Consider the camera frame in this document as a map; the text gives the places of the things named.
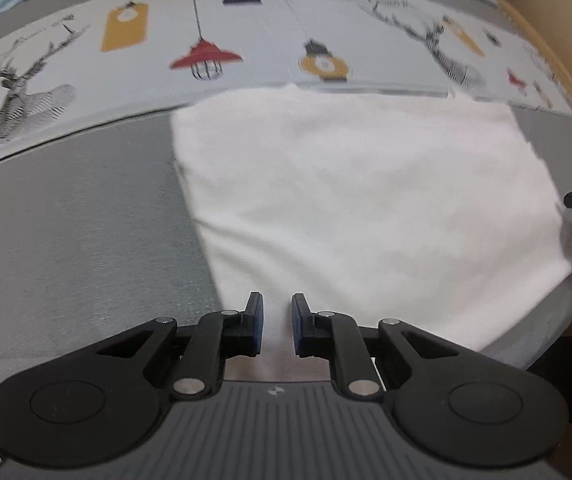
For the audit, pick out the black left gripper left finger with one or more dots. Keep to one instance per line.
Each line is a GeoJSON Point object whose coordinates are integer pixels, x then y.
{"type": "Point", "coordinates": [102, 401]}

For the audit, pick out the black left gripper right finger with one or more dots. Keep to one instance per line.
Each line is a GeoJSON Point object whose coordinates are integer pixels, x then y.
{"type": "Point", "coordinates": [452, 402]}

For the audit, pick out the white small garment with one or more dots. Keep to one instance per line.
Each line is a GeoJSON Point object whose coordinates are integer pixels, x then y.
{"type": "Point", "coordinates": [434, 211]}

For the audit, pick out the grey patterned bed sheet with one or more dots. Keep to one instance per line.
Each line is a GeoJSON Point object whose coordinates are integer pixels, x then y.
{"type": "Point", "coordinates": [91, 229]}

